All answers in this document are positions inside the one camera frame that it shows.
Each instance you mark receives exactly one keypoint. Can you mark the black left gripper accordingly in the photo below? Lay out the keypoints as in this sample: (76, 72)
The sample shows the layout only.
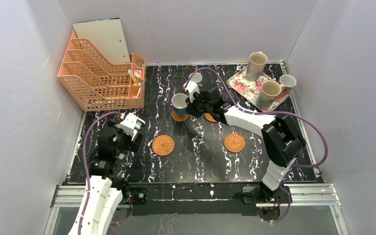
(136, 138)

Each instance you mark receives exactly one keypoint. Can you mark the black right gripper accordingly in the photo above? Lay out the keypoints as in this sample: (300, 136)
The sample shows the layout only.
(192, 105)

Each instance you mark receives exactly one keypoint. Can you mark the light wooden coaster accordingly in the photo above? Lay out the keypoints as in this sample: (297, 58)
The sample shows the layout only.
(210, 118)
(179, 118)

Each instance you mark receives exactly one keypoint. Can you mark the small grey mug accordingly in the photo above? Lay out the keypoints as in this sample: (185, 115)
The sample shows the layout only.
(196, 78)

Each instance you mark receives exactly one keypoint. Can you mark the blue patterned mug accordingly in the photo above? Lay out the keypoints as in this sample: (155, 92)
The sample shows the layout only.
(179, 104)

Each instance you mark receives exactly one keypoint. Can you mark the woven rattan coaster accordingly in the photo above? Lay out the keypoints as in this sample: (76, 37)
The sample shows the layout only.
(234, 143)
(163, 145)

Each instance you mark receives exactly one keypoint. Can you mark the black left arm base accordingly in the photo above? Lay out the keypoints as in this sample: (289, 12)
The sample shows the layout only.
(133, 195)

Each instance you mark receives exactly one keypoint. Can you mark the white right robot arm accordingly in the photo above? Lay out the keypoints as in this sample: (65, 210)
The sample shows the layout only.
(283, 141)

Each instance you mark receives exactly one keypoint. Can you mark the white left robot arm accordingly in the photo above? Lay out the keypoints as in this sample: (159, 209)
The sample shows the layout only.
(103, 193)

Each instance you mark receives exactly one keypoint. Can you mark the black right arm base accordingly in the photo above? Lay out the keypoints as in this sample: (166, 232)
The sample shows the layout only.
(273, 205)

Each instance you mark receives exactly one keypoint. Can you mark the floral tray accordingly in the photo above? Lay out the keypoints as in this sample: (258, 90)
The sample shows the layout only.
(250, 89)

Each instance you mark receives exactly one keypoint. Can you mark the orange plastic file organizer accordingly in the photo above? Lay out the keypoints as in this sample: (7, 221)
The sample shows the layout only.
(99, 85)

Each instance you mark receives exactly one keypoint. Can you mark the large beige floral mug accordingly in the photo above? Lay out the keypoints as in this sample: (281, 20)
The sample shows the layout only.
(269, 91)

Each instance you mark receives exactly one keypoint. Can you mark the tall beige mug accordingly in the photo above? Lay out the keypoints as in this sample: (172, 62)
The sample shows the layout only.
(256, 65)

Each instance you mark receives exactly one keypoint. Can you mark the white and red mug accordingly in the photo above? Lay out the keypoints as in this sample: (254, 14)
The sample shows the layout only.
(287, 83)

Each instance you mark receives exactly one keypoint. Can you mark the white board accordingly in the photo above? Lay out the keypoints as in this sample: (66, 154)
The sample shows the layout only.
(107, 36)

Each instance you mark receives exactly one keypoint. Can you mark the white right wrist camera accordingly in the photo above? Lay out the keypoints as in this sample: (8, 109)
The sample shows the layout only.
(191, 88)

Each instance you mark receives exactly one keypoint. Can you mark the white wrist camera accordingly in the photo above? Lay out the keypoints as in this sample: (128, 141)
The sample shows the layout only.
(131, 124)
(191, 88)

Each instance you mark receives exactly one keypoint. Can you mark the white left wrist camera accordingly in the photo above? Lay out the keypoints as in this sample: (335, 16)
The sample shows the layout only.
(131, 124)

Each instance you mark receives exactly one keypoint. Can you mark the aluminium frame rail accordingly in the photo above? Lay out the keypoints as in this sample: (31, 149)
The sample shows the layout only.
(216, 198)

